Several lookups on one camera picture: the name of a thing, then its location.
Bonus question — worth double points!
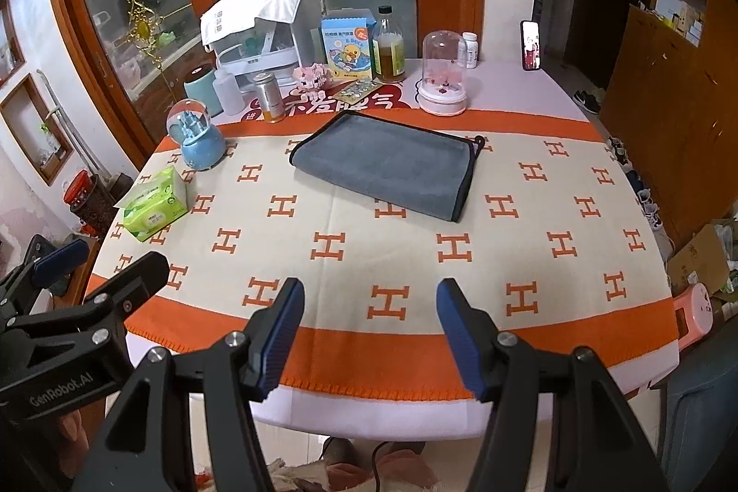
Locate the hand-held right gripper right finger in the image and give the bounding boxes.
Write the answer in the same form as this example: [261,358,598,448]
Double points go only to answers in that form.
[436,278,673,492]

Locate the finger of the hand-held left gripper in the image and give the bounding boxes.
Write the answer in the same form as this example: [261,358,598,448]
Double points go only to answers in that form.
[0,251,171,389]
[0,240,91,320]

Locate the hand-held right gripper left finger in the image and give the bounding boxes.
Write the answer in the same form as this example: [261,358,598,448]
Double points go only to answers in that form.
[101,278,305,492]

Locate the grey towel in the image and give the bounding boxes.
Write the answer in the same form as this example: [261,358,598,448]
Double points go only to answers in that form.
[288,110,486,224]

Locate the green tissue pack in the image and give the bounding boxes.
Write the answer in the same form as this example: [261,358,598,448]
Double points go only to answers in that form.
[117,166,190,243]

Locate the red bucket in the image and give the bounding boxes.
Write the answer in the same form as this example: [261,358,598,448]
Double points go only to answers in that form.
[62,169,96,207]

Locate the orange patterned table blanket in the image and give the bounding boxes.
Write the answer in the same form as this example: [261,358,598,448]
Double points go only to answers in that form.
[86,108,681,401]

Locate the blue snow globe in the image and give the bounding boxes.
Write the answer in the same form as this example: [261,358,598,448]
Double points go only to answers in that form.
[166,99,227,172]

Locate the teal cylinder container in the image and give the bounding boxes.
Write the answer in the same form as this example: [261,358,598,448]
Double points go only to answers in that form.
[183,67,225,118]

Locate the white plastic bottle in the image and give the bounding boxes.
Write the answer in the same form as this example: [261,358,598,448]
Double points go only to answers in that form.
[212,68,246,117]

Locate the metal can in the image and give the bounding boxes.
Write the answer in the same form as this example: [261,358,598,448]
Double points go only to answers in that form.
[254,72,283,124]

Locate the white sneakers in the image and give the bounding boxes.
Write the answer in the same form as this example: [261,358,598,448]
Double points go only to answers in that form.
[634,189,664,228]

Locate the pink plastic stool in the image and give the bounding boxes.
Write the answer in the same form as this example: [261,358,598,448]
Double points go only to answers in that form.
[672,283,724,351]

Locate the glass dome ornament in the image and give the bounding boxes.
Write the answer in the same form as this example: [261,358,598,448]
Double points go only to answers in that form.
[416,30,469,116]

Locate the grey shoes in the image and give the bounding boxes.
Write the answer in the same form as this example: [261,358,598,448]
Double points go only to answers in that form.
[605,136,632,164]

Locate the cardboard box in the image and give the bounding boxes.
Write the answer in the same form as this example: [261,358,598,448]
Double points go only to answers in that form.
[667,224,733,297]

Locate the blue-grey chair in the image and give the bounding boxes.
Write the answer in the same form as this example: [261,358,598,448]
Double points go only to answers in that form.
[657,331,738,492]

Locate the blister pill pack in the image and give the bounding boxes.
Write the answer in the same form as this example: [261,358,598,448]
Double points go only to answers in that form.
[334,78,377,104]

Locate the pink block toy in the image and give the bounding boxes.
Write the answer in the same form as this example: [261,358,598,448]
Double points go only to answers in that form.
[293,64,329,92]

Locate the white countertop appliance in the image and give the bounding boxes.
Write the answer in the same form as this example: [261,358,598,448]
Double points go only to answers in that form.
[216,0,324,86]

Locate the white pill bottle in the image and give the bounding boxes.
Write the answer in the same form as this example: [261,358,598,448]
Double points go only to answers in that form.
[461,31,481,69]

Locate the white cloth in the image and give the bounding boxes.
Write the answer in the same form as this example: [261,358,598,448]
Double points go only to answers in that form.
[200,0,312,49]

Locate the glass bottle of yellow liquid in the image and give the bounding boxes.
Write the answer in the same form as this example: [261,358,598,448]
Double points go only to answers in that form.
[372,5,407,83]

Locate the blue box with yellow duck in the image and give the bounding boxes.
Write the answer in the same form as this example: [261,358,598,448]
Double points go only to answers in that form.
[321,16,375,81]

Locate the black smartphone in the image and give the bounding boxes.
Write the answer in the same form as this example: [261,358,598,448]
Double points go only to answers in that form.
[520,20,543,72]

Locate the wooden cabinet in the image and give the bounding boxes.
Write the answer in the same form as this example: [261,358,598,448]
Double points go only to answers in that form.
[600,2,738,251]

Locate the wooden wall niche frame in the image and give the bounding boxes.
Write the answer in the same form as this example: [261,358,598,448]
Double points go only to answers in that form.
[0,73,75,184]

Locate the black cable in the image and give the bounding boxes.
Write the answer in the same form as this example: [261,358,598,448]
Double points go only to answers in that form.
[369,440,393,492]

